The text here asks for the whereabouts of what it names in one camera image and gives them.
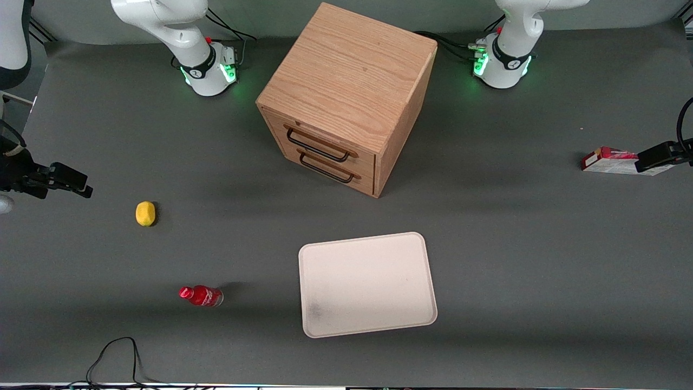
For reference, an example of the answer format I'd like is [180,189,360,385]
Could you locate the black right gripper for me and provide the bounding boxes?
[0,135,94,199]

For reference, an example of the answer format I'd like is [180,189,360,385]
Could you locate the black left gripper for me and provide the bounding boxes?
[635,138,693,174]

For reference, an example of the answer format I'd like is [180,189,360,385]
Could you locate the red tartan cookie box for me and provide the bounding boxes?
[581,146,675,177]

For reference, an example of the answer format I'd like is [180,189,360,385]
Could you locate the cream rectangular tray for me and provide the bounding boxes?
[298,232,438,339]

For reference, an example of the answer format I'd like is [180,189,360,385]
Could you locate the yellow lemon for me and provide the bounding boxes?
[135,201,156,227]

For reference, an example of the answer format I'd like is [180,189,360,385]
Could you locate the red plastic bottle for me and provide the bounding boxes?
[179,285,224,308]

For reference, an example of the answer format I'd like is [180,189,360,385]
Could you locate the wooden drawer front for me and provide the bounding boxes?
[261,107,377,170]
[280,145,376,196]

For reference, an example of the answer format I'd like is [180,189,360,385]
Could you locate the oak wooden drawer cabinet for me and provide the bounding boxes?
[256,2,438,199]

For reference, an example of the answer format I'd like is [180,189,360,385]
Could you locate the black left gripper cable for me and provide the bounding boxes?
[676,97,693,146]

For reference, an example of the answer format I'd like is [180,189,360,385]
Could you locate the black frame strut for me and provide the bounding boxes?
[671,14,693,40]
[28,15,56,45]

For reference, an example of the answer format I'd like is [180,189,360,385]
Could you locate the black looped table cable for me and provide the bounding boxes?
[86,337,163,386]

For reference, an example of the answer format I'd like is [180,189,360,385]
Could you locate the black right arm base cable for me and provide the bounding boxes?
[205,8,258,63]

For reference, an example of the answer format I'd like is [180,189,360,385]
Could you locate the black arm base cable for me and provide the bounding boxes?
[205,8,258,63]
[414,31,480,62]

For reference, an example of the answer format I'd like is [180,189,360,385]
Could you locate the black left arm base cable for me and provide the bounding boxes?
[414,31,480,62]

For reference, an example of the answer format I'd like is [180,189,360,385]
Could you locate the black wire drawer handle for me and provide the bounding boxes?
[285,127,352,163]
[298,151,356,184]

